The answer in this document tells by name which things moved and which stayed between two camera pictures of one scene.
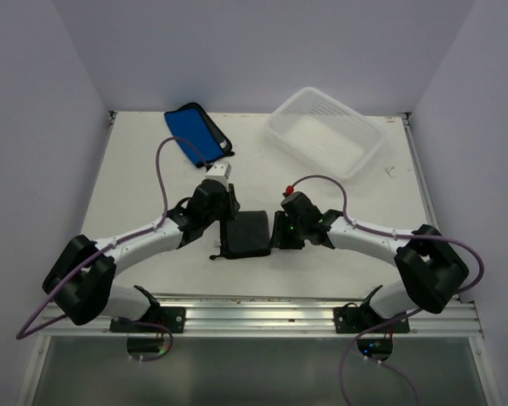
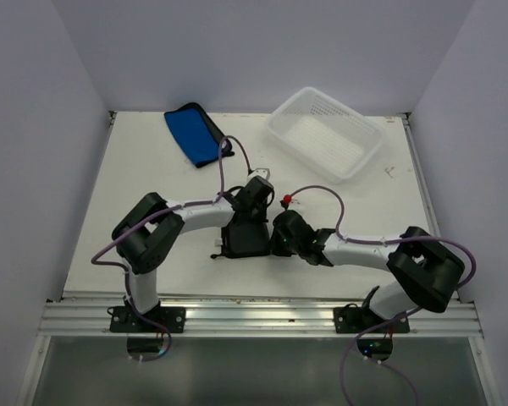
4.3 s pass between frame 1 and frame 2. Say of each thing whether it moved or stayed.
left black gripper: moved
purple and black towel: stayed
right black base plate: stayed
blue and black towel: stayed
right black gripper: moved
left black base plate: stayed
